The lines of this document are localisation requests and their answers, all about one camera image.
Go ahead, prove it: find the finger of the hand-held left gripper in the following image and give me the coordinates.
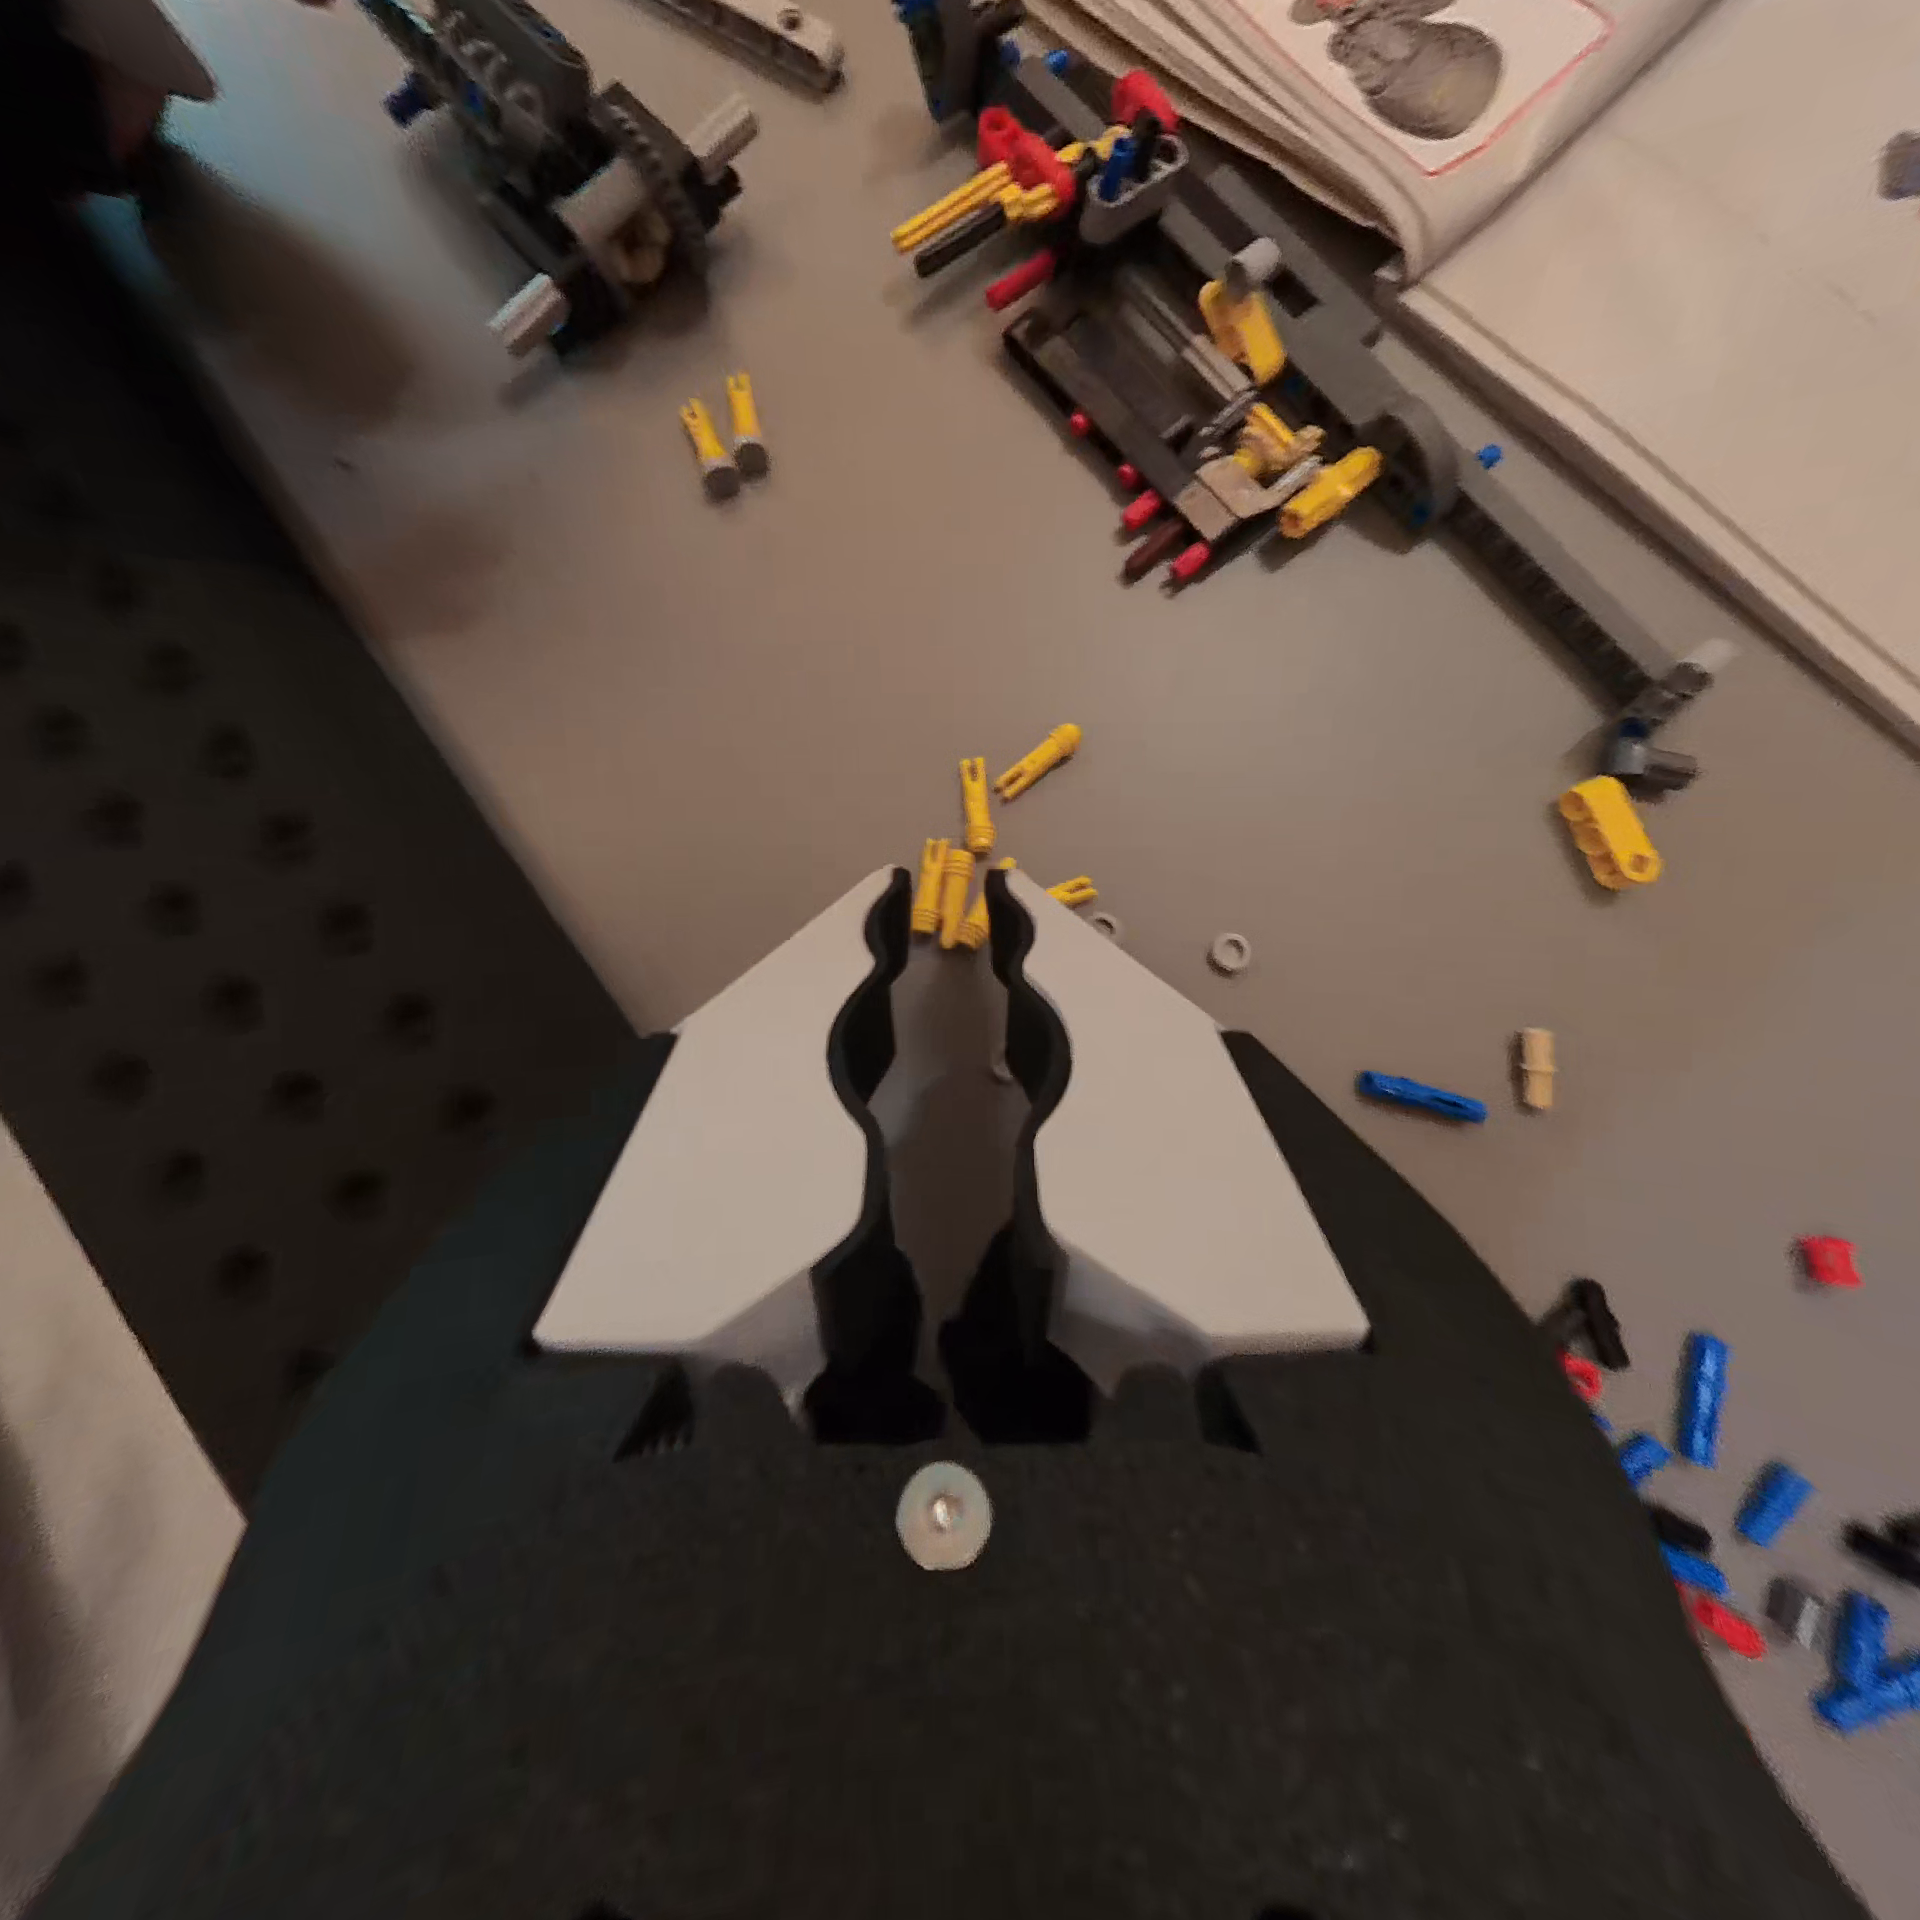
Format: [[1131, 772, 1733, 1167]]
[[58, 0, 223, 103]]

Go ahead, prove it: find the light grey lego beam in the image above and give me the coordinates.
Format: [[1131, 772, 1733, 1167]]
[[646, 0, 846, 90]]

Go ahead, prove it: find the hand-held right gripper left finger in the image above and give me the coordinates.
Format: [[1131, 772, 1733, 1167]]
[[529, 865, 915, 1396]]

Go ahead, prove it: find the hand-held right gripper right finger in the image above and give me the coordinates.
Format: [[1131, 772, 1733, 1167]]
[[982, 865, 1375, 1400]]

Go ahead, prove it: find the pile of mixed lego pins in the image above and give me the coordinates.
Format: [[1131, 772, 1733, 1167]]
[[1545, 1273, 1920, 1735]]

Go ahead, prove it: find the yellow lego connector block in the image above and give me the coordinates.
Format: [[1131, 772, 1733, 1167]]
[[1555, 775, 1663, 892]]

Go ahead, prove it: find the pile of yellow lego pins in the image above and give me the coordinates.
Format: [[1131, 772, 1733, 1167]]
[[906, 722, 1101, 955]]

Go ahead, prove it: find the long blue lego pin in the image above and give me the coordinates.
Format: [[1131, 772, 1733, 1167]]
[[1353, 1067, 1492, 1126]]

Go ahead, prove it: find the cluster of grey lego rings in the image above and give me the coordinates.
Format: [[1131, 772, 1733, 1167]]
[[988, 909, 1253, 1086]]

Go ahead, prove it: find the lego gear axle assembly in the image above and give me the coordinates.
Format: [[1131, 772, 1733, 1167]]
[[361, 0, 761, 362]]

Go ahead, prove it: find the lego instruction booklet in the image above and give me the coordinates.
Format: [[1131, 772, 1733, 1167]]
[[1021, 0, 1920, 752]]

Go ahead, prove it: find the grey black lego chassis assembly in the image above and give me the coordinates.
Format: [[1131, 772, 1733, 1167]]
[[889, 0, 1733, 796]]

